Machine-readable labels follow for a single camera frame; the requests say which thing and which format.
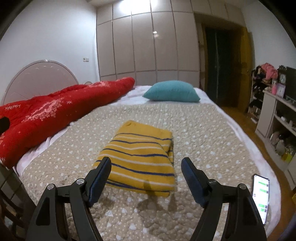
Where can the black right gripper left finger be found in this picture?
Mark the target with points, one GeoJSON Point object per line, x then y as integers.
{"type": "Point", "coordinates": [49, 220]}

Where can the teal pillow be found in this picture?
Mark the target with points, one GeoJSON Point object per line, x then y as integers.
{"type": "Point", "coordinates": [172, 90]}

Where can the white built-in wardrobe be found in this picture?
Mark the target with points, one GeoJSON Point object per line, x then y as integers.
{"type": "Point", "coordinates": [153, 41]}

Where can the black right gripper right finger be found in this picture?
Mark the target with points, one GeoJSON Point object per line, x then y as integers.
{"type": "Point", "coordinates": [243, 221]}

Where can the smartphone with lit screen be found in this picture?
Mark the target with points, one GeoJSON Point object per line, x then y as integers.
{"type": "Point", "coordinates": [260, 195]}

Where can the white shelf unit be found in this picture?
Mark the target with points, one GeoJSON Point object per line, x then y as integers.
{"type": "Point", "coordinates": [274, 115]}

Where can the round pink headboard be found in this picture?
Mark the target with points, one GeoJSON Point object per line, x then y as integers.
{"type": "Point", "coordinates": [38, 78]}

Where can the pink white bed sheet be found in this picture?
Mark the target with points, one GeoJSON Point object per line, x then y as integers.
{"type": "Point", "coordinates": [231, 120]}

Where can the pink clothing on shelf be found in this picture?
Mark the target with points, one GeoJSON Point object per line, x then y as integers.
{"type": "Point", "coordinates": [270, 71]}

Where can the black television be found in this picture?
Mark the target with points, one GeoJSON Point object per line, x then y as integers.
{"type": "Point", "coordinates": [290, 85]}

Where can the dark wooden door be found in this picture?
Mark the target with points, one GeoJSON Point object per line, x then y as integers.
{"type": "Point", "coordinates": [226, 61]}

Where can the yellow striped small sweater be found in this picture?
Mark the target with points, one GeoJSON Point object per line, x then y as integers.
{"type": "Point", "coordinates": [142, 159]}

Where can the red quilt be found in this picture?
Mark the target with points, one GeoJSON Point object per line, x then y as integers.
{"type": "Point", "coordinates": [33, 121]}

